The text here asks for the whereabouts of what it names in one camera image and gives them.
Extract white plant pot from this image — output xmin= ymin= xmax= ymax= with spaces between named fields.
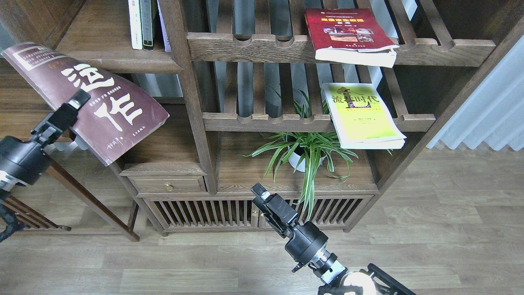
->
xmin=287 ymin=137 xmax=328 ymax=172

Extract dark wooden bookshelf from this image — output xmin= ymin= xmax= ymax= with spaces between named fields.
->
xmin=1 ymin=0 xmax=523 ymax=233

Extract white book behind post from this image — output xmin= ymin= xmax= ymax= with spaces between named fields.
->
xmin=157 ymin=0 xmax=172 ymax=52

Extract red book on shelf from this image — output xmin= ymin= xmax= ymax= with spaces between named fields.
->
xmin=305 ymin=8 xmax=399 ymax=68

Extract dark green upright book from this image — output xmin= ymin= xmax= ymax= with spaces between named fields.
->
xmin=139 ymin=0 xmax=158 ymax=50

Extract white upright book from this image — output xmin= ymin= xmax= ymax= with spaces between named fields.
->
xmin=128 ymin=0 xmax=143 ymax=50

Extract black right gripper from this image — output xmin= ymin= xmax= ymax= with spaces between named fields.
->
xmin=251 ymin=183 xmax=329 ymax=265

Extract wooden side table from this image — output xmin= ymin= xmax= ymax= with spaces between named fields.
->
xmin=1 ymin=59 xmax=139 ymax=242

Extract maroon book white characters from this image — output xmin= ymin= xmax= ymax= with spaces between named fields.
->
xmin=2 ymin=42 xmax=169 ymax=166

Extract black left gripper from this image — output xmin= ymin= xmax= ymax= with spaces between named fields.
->
xmin=0 ymin=89 xmax=90 ymax=186

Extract white curtain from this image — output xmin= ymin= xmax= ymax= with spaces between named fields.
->
xmin=427 ymin=38 xmax=524 ymax=151

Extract yellow green book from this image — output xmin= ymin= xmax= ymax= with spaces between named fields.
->
xmin=321 ymin=83 xmax=406 ymax=150

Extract green spider plant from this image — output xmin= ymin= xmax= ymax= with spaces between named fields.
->
xmin=248 ymin=87 xmax=359 ymax=219

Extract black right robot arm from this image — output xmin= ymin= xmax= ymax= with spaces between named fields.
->
xmin=251 ymin=183 xmax=413 ymax=295

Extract brass drawer knob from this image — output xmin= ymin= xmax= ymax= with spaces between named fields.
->
xmin=165 ymin=182 xmax=174 ymax=192

